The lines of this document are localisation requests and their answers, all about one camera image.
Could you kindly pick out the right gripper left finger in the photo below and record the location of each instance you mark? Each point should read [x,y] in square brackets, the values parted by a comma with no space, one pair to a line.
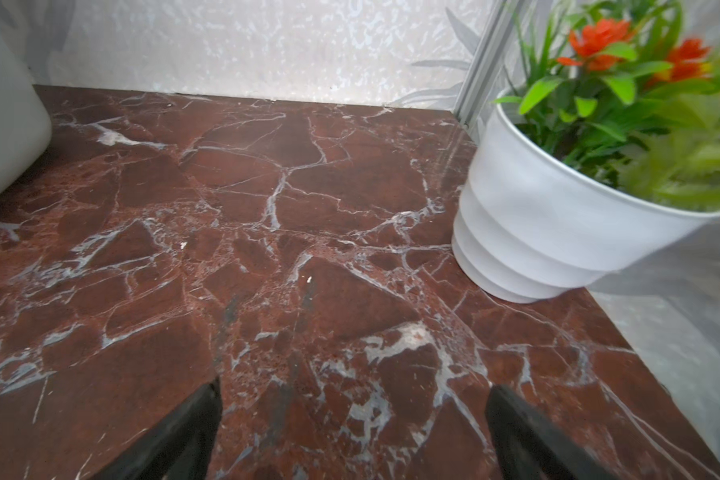
[179,446]

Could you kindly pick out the potted plant in white pot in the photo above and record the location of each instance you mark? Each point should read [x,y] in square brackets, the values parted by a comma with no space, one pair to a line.
[605,152]

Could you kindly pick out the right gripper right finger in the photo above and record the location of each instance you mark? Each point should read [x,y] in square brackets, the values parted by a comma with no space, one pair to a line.
[529,446]

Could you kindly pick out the white waste bin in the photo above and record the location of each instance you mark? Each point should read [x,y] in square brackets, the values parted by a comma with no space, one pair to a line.
[25,125]

